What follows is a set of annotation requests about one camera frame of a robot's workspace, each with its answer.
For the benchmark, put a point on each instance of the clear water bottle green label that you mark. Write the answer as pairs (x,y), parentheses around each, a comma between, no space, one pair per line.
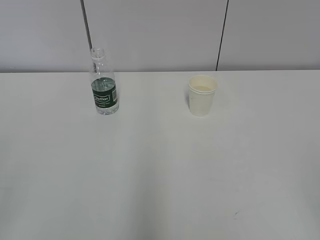
(103,83)

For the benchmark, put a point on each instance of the white paper cup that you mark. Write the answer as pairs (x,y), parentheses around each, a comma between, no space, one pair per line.
(201,92)

